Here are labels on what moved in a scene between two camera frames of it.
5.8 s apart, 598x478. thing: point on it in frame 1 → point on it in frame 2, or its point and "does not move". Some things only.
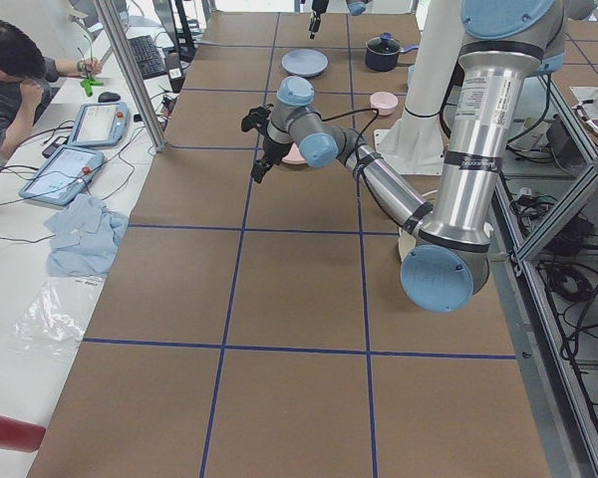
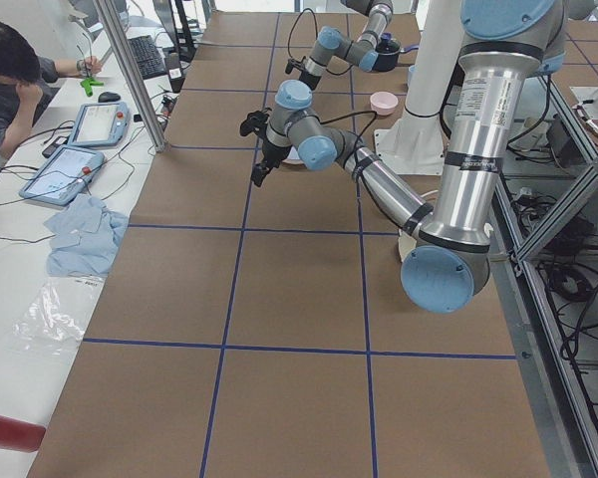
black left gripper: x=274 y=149 does not move
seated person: x=15 y=78 does not move
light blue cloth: x=85 y=236 does not move
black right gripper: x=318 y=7 → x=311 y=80
